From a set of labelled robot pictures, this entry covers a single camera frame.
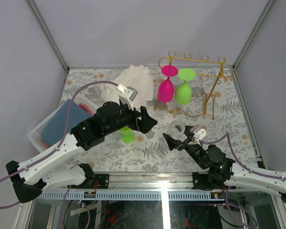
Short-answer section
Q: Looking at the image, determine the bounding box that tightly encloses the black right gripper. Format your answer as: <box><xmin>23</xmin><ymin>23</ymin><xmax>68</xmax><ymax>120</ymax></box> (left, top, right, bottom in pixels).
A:
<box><xmin>163</xmin><ymin>123</ymin><xmax>207</xmax><ymax>169</ymax></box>

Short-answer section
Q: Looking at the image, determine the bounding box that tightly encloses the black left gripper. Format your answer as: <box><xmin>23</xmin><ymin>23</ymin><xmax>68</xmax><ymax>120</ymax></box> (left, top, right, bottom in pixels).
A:
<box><xmin>104</xmin><ymin>101</ymin><xmax>158</xmax><ymax>136</ymax></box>

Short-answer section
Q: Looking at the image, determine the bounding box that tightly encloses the clear wine glass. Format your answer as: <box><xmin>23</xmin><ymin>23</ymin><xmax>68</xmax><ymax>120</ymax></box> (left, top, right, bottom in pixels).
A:
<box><xmin>166</xmin><ymin>120</ymin><xmax>185</xmax><ymax>140</ymax></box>

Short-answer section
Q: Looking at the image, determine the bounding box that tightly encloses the magenta plastic wine glass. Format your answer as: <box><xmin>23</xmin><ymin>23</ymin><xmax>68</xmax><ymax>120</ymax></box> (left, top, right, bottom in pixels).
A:
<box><xmin>157</xmin><ymin>65</ymin><xmax>178</xmax><ymax>103</ymax></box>

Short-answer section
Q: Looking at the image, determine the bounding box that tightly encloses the green plastic wine glass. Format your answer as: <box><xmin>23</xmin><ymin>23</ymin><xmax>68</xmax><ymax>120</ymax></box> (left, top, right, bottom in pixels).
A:
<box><xmin>120</xmin><ymin>127</ymin><xmax>136</xmax><ymax>143</ymax></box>
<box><xmin>174</xmin><ymin>68</ymin><xmax>196</xmax><ymax>105</ymax></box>

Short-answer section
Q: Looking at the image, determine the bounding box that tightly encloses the gold wire wine glass rack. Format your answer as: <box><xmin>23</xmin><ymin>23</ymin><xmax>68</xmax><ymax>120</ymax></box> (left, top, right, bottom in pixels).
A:
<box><xmin>154</xmin><ymin>52</ymin><xmax>235</xmax><ymax>120</ymax></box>

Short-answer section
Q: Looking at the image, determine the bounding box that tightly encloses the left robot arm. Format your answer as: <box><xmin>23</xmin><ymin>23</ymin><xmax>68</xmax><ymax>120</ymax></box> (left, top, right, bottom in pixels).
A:
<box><xmin>6</xmin><ymin>102</ymin><xmax>158</xmax><ymax>203</ymax></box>

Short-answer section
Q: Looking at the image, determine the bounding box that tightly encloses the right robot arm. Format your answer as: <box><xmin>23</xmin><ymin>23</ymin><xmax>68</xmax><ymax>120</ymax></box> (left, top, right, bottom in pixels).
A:
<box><xmin>163</xmin><ymin>122</ymin><xmax>286</xmax><ymax>203</ymax></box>

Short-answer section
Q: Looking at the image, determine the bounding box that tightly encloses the white pleated cloth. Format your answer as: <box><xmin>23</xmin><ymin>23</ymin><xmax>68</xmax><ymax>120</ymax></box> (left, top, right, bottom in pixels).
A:
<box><xmin>96</xmin><ymin>65</ymin><xmax>153</xmax><ymax>108</ymax></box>

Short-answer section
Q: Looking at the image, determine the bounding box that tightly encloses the red item in basket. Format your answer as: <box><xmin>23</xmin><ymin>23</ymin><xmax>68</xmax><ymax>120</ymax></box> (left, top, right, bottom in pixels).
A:
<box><xmin>78</xmin><ymin>103</ymin><xmax>94</xmax><ymax>116</ymax></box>

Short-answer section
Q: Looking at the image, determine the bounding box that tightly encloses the blue folded towel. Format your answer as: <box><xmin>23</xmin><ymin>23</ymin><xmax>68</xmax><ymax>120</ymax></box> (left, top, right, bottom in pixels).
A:
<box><xmin>41</xmin><ymin>99</ymin><xmax>92</xmax><ymax>147</ymax></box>

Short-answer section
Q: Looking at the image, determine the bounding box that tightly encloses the white plastic basket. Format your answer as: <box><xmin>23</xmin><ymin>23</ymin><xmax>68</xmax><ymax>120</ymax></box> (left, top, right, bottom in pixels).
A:
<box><xmin>28</xmin><ymin>95</ymin><xmax>98</xmax><ymax>153</ymax></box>

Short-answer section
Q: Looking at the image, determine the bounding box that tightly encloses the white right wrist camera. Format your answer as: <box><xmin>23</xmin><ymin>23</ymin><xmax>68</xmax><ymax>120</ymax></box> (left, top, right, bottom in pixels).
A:
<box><xmin>190</xmin><ymin>125</ymin><xmax>206</xmax><ymax>140</ymax></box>

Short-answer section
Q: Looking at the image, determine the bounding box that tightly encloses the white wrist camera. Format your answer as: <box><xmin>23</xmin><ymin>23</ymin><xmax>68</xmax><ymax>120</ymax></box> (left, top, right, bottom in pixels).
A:
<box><xmin>190</xmin><ymin>125</ymin><xmax>206</xmax><ymax>140</ymax></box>
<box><xmin>116</xmin><ymin>84</ymin><xmax>138</xmax><ymax>110</ymax></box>

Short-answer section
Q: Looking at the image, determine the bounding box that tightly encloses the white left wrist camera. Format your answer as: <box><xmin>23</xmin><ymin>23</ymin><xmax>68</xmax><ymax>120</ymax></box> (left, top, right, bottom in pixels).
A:
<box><xmin>116</xmin><ymin>84</ymin><xmax>138</xmax><ymax>110</ymax></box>

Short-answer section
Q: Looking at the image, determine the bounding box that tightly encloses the aluminium front rail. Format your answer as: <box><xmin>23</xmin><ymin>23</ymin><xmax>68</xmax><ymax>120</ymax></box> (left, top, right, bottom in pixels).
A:
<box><xmin>38</xmin><ymin>172</ymin><xmax>227</xmax><ymax>201</ymax></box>

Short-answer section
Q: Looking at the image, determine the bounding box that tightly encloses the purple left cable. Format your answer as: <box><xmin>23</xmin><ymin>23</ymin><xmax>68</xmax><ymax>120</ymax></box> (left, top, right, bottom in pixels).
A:
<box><xmin>0</xmin><ymin>81</ymin><xmax>120</xmax><ymax>210</ymax></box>

